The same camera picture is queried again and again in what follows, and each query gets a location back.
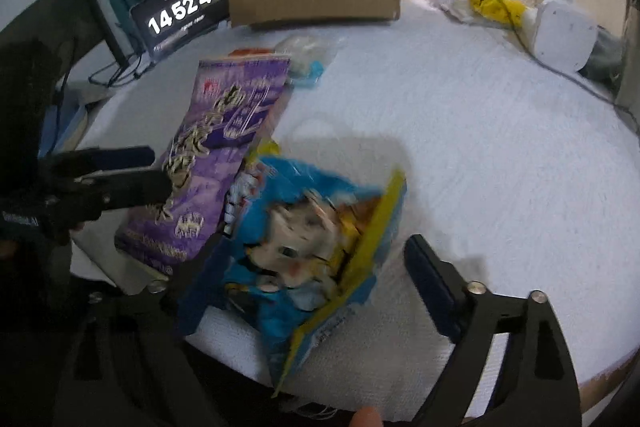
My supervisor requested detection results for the thin dark cable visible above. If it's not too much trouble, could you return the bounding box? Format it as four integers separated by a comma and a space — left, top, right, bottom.
480, 0, 640, 128

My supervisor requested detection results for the purple snack packet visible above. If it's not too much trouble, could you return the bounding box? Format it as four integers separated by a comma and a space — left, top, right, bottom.
114, 55, 293, 278

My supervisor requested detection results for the white box-shaped device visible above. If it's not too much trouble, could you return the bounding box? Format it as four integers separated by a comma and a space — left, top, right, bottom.
530, 0, 598, 72

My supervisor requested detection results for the black tablet with clock display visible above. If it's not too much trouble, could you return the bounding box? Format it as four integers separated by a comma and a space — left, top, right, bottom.
129, 0, 230, 58

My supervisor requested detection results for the blue snack bag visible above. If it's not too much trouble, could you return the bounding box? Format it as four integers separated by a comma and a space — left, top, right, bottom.
172, 142, 408, 400

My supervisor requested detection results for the black cable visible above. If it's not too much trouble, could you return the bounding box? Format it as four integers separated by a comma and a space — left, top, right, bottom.
60, 37, 156, 88

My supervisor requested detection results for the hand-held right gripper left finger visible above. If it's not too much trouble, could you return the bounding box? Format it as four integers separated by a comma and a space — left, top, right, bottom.
65, 231, 236, 427

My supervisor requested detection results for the person's right hand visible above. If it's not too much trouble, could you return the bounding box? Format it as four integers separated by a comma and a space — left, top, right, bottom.
347, 407, 385, 427

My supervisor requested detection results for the blue folder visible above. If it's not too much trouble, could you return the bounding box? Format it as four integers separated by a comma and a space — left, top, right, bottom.
40, 97, 92, 158

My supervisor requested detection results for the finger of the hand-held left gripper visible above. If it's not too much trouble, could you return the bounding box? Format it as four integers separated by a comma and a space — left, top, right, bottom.
74, 168, 173, 220
50, 146, 157, 180

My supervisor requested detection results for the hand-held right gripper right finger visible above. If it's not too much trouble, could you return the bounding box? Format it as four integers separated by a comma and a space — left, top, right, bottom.
403, 233, 584, 427

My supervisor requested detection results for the clear plastic packet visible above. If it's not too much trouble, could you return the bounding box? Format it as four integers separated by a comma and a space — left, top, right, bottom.
275, 34, 346, 90

